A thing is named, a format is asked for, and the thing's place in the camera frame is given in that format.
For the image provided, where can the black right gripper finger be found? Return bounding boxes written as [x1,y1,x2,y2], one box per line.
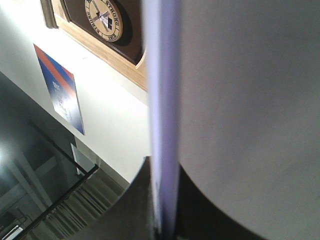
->
[69,156,157,240]

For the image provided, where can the white paper sheets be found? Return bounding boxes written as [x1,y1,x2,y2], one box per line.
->
[141,0,320,240]

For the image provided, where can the blue red poster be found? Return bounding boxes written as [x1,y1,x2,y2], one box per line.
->
[34,45,85,134]

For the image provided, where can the round wall clock plaque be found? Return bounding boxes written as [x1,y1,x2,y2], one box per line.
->
[51,0,147,90]

